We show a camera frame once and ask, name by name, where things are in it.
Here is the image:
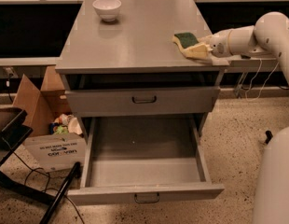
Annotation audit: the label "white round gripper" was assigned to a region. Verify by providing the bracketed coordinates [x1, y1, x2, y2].
[184, 29, 231, 60]

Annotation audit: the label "green and yellow sponge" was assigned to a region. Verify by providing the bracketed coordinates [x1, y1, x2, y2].
[172, 33, 199, 58]

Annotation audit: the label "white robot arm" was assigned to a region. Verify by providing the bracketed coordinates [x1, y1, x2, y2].
[172, 12, 289, 224]

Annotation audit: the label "closed grey upper drawer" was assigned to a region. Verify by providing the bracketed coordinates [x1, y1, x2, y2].
[65, 87, 220, 117]

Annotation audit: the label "grey drawer cabinet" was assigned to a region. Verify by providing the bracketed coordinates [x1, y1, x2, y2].
[56, 0, 227, 129]

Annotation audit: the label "open grey lower drawer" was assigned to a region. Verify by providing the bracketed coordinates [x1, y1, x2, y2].
[68, 115, 224, 205]

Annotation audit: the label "black small adapter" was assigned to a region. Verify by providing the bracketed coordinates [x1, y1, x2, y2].
[241, 55, 251, 60]

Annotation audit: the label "white ceramic bowl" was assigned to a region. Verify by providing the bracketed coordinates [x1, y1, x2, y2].
[92, 0, 122, 21]

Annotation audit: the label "black floor bar right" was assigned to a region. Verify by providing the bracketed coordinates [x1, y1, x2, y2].
[265, 131, 273, 145]

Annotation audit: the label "colourful items in box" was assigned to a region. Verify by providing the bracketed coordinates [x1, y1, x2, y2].
[49, 114, 83, 135]

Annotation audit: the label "brown cardboard box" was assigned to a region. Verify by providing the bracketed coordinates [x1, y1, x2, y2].
[13, 66, 72, 137]

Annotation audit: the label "white Caravan labelled box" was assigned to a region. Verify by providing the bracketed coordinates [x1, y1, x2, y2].
[24, 133, 87, 172]

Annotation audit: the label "white hanging cable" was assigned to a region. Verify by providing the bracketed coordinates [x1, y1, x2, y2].
[243, 58, 281, 101]

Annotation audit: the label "black stand frame left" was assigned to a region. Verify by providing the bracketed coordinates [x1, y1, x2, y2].
[0, 106, 82, 224]

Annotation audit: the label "black floor cable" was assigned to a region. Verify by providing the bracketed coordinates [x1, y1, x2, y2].
[12, 151, 87, 224]

